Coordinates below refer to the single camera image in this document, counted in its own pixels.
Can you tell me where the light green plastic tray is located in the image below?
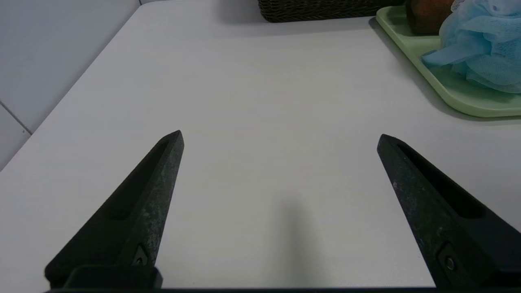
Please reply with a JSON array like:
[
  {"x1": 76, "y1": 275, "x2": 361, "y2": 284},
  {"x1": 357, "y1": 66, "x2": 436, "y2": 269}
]
[{"x1": 375, "y1": 5, "x2": 521, "y2": 118}]

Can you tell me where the brown bread loaf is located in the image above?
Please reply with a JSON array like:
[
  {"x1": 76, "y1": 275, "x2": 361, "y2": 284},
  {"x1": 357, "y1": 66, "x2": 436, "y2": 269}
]
[{"x1": 405, "y1": 0, "x2": 455, "y2": 35}]

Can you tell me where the dark brown wicker basket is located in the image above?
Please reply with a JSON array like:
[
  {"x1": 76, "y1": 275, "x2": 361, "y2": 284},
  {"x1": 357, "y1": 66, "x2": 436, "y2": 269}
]
[{"x1": 258, "y1": 0, "x2": 407, "y2": 23}]

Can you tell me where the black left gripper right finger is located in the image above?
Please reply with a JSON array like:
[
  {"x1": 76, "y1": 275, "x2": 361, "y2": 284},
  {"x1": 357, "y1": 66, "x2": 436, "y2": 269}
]
[{"x1": 377, "y1": 134, "x2": 521, "y2": 293}]

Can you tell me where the light blue mesh bath loofah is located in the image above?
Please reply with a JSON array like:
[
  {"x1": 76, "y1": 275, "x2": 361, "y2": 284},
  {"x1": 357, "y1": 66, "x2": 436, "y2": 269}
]
[{"x1": 421, "y1": 0, "x2": 521, "y2": 94}]

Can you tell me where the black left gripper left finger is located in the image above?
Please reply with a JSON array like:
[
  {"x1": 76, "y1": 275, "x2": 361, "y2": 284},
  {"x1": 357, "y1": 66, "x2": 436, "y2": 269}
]
[{"x1": 45, "y1": 130, "x2": 185, "y2": 288}]

